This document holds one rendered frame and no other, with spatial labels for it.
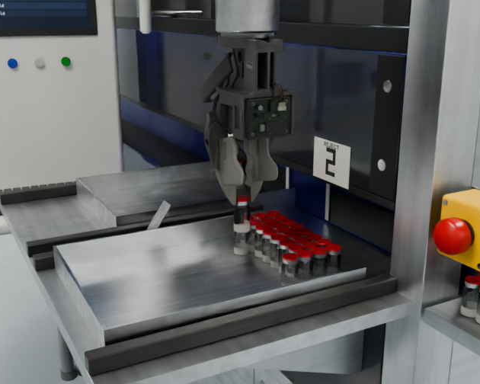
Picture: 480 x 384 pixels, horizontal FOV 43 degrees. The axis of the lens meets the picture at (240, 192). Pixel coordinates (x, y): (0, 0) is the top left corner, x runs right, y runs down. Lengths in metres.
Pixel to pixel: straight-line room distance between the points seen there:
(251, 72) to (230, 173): 0.13
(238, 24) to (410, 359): 0.47
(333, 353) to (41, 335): 1.82
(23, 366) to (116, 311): 1.64
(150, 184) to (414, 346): 0.67
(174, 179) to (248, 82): 0.61
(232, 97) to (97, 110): 0.88
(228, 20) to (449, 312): 0.43
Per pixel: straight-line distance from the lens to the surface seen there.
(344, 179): 0.86
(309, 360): 0.86
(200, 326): 0.68
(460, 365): 0.90
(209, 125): 0.75
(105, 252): 0.90
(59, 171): 1.58
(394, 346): 0.85
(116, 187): 1.25
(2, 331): 2.64
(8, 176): 1.56
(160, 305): 0.76
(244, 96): 0.69
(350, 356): 0.90
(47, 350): 2.46
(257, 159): 0.78
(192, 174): 1.30
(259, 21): 0.71
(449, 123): 0.73
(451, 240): 0.68
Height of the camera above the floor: 1.23
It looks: 17 degrees down
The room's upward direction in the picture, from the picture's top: straight up
